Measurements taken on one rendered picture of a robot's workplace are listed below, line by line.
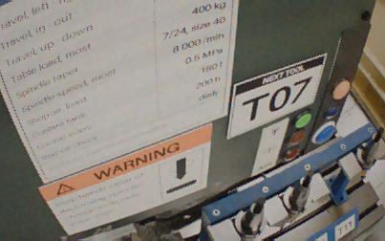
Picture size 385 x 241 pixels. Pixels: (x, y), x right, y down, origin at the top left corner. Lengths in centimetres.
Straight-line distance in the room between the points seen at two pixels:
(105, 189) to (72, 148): 8
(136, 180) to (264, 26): 17
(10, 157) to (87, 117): 7
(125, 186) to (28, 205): 10
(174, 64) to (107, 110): 5
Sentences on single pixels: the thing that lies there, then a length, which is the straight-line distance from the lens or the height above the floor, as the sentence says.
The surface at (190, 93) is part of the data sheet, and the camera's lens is 32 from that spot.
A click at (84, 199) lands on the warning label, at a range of 39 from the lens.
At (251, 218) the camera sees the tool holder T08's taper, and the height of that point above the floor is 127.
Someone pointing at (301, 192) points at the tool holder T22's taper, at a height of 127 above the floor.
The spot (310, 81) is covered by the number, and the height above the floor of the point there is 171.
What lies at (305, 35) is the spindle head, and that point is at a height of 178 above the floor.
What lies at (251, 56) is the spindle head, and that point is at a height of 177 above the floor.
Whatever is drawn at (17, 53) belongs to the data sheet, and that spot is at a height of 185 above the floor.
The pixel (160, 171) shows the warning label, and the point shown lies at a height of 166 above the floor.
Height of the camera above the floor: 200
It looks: 54 degrees down
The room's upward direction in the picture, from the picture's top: 2 degrees clockwise
